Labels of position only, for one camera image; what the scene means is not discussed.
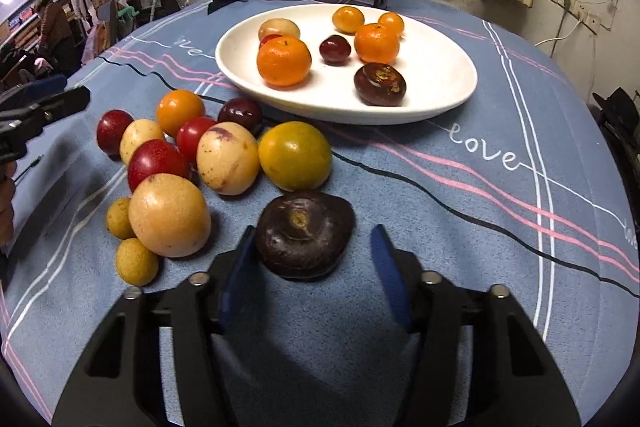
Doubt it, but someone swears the yellow-green orange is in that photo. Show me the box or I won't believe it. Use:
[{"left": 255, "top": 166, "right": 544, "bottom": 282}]
[{"left": 258, "top": 121, "right": 333, "bottom": 191}]

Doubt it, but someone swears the red plum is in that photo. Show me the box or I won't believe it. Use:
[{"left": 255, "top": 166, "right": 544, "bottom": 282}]
[
  {"left": 96, "top": 109, "right": 135, "bottom": 156},
  {"left": 127, "top": 139, "right": 192, "bottom": 194}
]

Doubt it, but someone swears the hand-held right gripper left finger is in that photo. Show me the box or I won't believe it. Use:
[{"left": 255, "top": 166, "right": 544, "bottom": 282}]
[{"left": 52, "top": 227, "right": 259, "bottom": 427}]

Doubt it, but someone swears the beige round fruit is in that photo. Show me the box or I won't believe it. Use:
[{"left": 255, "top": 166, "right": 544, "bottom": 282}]
[{"left": 128, "top": 173, "right": 212, "bottom": 258}]

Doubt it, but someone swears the black usb cable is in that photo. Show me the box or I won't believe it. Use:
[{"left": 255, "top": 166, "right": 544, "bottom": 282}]
[{"left": 12, "top": 156, "right": 43, "bottom": 184}]

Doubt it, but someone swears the black hat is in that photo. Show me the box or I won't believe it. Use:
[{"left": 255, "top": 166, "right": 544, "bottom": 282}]
[{"left": 592, "top": 88, "right": 640, "bottom": 122}]

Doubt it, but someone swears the small yellow longan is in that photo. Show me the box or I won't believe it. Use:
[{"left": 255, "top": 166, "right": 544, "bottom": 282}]
[
  {"left": 106, "top": 198, "right": 136, "bottom": 240},
  {"left": 115, "top": 238, "right": 160, "bottom": 286}
]

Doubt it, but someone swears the white wall socket strip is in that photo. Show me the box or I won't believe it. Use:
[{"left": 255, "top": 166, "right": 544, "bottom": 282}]
[{"left": 541, "top": 0, "right": 613, "bottom": 32}]

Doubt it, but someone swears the person's left hand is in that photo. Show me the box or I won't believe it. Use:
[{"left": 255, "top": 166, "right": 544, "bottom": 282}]
[{"left": 0, "top": 163, "right": 16, "bottom": 247}]

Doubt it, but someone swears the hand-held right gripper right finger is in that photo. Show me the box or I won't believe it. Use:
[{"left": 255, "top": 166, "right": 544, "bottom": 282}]
[{"left": 369, "top": 224, "right": 581, "bottom": 427}]

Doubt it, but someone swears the golden-brown round fruit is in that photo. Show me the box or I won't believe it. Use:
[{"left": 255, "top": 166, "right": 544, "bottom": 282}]
[{"left": 258, "top": 18, "right": 301, "bottom": 42}]

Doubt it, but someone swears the cream fruit with purple mark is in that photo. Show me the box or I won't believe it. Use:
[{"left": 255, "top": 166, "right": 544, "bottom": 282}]
[{"left": 196, "top": 122, "right": 261, "bottom": 196}]

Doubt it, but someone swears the orange mandarin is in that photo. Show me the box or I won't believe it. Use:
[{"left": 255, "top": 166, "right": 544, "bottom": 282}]
[
  {"left": 354, "top": 23, "right": 401, "bottom": 64},
  {"left": 256, "top": 35, "right": 312, "bottom": 88}
]

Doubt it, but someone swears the dark brown water chestnut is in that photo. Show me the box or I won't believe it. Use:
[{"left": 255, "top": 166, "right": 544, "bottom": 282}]
[
  {"left": 353, "top": 62, "right": 407, "bottom": 106},
  {"left": 255, "top": 190, "right": 357, "bottom": 280}
]

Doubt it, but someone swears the yellow-orange round fruit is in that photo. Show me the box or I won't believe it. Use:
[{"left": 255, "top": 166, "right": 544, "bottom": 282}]
[{"left": 332, "top": 6, "right": 366, "bottom": 34}]

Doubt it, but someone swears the small orange citrus fruit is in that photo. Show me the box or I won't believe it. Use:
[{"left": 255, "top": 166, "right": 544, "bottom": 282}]
[
  {"left": 156, "top": 90, "right": 206, "bottom": 138},
  {"left": 377, "top": 12, "right": 405, "bottom": 36}
]

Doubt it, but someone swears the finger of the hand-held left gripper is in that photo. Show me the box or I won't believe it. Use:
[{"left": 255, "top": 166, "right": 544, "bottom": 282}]
[
  {"left": 0, "top": 86, "right": 92, "bottom": 142},
  {"left": 0, "top": 75, "right": 69, "bottom": 112}
]

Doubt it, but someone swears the white plate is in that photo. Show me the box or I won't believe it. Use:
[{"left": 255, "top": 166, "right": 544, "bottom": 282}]
[{"left": 215, "top": 3, "right": 478, "bottom": 125}]

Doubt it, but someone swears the dark purple plum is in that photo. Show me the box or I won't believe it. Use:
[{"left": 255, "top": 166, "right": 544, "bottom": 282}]
[
  {"left": 217, "top": 98, "right": 264, "bottom": 132},
  {"left": 319, "top": 35, "right": 352, "bottom": 66}
]

